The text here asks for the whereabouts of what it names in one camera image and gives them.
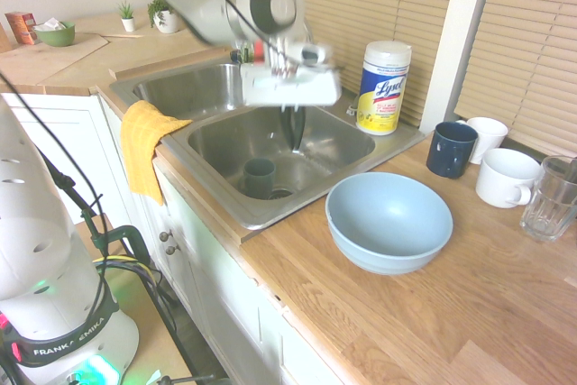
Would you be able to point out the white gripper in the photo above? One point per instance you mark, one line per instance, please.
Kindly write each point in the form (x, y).
(288, 89)

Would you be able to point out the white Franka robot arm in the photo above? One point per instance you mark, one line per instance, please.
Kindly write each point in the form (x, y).
(203, 11)

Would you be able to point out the white sink deck fitting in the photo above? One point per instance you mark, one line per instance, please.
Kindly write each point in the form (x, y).
(352, 109)

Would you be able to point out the sink drain strainer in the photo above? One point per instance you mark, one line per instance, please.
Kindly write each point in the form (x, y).
(280, 194)

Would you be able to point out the stainless steel double sink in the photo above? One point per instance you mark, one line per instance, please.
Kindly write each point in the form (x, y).
(216, 87)

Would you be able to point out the dark green cup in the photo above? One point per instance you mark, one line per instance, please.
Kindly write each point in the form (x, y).
(259, 177)

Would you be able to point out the Lysol wipes canister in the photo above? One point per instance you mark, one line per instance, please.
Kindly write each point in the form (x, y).
(382, 92)

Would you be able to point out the light blue bowl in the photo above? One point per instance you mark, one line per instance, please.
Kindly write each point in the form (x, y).
(392, 218)

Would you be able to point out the wide beige window blinds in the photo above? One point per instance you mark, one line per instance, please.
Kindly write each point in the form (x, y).
(374, 2)

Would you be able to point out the yellow dish cloth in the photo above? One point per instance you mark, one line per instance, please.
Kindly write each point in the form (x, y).
(142, 141)

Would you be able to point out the navy blue mug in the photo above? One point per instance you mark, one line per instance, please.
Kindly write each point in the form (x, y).
(448, 153)

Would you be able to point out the leafy potted plant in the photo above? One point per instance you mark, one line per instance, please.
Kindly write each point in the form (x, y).
(164, 22)

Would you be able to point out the round metal cabinet knob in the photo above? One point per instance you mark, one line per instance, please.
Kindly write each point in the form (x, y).
(165, 235)
(171, 250)

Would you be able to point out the white kitchen cabinet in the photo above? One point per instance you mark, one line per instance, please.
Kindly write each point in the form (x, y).
(216, 295)

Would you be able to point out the small spiky potted plant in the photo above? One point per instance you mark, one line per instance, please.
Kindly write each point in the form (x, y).
(128, 22)

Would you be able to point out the tall white mug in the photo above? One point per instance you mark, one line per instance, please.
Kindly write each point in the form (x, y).
(490, 134)

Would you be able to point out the green clamp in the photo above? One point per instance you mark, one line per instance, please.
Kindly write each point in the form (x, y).
(135, 241)

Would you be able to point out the wide white mug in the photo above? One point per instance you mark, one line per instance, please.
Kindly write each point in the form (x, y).
(502, 177)

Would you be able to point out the narrow beige window blinds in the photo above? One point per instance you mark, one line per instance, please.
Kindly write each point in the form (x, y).
(532, 51)

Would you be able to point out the flat wooden board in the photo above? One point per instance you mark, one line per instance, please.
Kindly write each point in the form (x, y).
(49, 58)

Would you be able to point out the green bowl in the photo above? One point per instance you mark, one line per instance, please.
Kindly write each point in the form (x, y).
(56, 37)

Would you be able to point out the white crumpled tissue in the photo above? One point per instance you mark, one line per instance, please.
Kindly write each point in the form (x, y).
(49, 24)

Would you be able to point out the clear glass tumbler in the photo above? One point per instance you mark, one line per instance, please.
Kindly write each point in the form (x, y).
(547, 209)

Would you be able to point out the orange cardboard box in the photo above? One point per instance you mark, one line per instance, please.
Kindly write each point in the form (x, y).
(20, 26)

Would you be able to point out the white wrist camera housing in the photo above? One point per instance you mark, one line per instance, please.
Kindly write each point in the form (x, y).
(311, 53)

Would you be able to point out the white window post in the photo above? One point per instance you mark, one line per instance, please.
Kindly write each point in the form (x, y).
(460, 42)

